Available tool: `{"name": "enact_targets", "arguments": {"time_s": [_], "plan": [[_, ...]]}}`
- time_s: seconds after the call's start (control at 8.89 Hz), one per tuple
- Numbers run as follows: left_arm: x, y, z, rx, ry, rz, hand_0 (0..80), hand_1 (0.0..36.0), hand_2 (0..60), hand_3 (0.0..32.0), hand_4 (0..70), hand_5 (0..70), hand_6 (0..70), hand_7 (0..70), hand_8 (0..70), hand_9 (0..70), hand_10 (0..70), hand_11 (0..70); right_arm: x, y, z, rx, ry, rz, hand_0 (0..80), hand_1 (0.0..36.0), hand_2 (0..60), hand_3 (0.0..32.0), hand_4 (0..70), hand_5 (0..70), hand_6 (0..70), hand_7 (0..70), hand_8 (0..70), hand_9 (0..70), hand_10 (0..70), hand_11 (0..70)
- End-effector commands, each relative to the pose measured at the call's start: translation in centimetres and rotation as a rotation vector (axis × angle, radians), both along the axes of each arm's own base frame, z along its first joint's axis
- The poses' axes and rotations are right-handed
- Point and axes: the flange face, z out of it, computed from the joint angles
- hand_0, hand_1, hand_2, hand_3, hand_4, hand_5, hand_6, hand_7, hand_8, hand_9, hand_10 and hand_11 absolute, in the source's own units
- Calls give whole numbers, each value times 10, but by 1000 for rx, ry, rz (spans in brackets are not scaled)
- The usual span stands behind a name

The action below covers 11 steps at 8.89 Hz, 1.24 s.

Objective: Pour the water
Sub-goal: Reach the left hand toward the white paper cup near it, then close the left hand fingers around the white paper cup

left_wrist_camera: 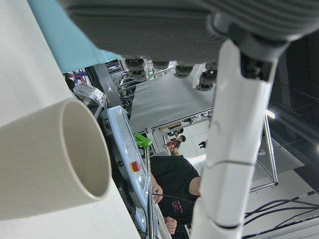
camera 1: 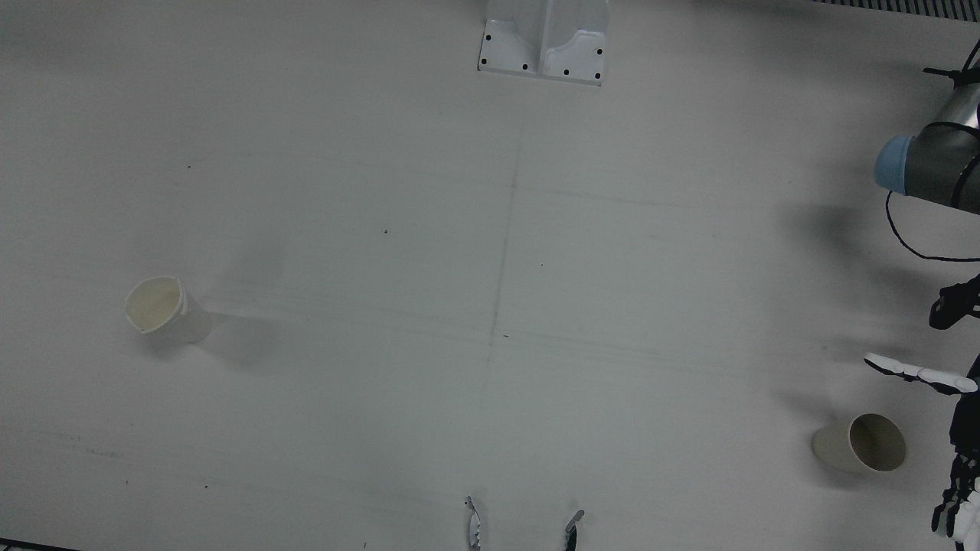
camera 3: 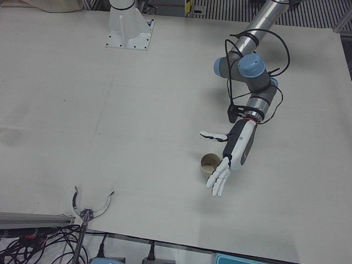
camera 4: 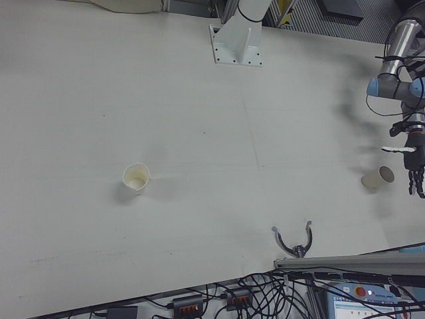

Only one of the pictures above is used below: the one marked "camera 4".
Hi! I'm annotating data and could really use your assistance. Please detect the black long cable duct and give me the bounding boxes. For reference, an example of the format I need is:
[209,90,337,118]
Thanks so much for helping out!
[288,270,425,288]

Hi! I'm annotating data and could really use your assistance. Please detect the metal claw grabber tool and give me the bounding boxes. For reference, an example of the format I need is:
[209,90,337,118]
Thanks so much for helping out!
[271,219,314,259]

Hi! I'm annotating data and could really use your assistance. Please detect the aluminium rail profile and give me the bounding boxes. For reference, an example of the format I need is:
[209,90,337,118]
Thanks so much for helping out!
[274,245,425,272]

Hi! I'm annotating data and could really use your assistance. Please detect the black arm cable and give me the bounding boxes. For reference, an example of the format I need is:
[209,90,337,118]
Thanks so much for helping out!
[365,13,425,117]

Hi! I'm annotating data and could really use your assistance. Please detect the beige paper cup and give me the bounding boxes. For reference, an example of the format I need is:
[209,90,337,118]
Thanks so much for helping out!
[361,165,395,189]

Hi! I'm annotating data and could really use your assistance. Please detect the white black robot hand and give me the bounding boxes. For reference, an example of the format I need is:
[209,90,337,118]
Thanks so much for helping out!
[381,124,425,199]

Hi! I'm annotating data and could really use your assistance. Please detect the dark grey box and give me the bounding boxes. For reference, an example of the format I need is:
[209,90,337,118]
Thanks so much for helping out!
[320,0,365,23]

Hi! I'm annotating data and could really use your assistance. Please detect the teach pendant with red button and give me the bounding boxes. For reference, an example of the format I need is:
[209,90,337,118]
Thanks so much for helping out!
[327,280,425,319]

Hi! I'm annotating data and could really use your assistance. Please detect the black power adapter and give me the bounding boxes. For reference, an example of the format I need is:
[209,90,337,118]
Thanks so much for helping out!
[105,306,139,319]

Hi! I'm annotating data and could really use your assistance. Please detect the tangled black cables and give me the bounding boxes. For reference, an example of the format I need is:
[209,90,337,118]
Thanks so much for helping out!
[142,270,333,319]

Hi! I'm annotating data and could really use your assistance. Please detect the white column base mount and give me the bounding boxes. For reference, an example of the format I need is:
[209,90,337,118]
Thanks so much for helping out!
[209,0,265,68]

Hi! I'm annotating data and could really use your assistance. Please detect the yellow black striped post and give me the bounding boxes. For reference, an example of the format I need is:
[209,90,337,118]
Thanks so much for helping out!
[275,0,293,27]

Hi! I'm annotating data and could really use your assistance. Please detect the black orange power strip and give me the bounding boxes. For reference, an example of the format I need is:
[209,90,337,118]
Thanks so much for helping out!
[224,288,252,308]
[171,294,205,316]

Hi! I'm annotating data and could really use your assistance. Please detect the white paper cup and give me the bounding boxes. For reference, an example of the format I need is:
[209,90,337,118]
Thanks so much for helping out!
[122,162,152,195]

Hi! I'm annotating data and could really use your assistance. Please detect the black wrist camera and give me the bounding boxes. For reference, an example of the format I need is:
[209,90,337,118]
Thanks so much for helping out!
[389,121,412,138]

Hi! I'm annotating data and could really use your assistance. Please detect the light blue plastic case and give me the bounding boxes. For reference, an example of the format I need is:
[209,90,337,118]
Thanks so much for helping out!
[398,244,425,256]

